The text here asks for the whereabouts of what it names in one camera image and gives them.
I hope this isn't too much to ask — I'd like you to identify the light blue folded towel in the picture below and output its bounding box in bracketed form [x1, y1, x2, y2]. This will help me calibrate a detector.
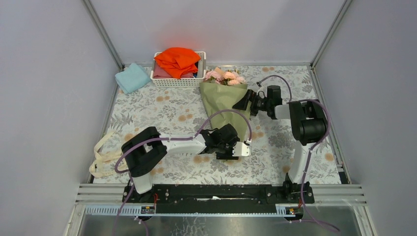
[115, 63, 151, 94]

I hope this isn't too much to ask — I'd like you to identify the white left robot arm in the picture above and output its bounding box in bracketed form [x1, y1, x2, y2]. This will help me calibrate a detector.
[121, 124, 251, 194]

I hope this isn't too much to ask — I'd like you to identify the floral patterned table mat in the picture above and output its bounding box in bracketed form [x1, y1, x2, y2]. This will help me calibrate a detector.
[93, 65, 342, 186]

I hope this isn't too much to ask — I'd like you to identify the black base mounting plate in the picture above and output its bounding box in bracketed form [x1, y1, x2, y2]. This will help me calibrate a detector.
[122, 183, 315, 214]

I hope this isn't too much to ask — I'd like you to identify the green and orange wrapping paper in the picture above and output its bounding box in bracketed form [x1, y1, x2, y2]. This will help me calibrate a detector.
[200, 68, 252, 142]

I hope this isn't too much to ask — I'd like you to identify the cream ribbon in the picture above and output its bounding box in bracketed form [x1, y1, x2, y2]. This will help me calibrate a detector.
[89, 131, 122, 178]

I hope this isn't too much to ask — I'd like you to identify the pink cloth in basket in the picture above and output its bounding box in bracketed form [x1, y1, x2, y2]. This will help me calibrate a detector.
[153, 64, 194, 79]

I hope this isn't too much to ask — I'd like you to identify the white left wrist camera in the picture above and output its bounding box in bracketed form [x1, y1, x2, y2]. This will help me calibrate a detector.
[232, 140, 252, 157]

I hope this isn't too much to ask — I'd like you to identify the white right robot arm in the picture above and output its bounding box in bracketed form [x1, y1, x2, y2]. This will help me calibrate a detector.
[233, 86, 329, 184]

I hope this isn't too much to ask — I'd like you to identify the orange cloth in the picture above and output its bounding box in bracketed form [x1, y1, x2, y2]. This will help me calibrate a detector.
[154, 47, 200, 79]

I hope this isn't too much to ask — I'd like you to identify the white plastic basket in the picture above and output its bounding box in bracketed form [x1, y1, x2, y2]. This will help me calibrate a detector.
[150, 51, 207, 88]

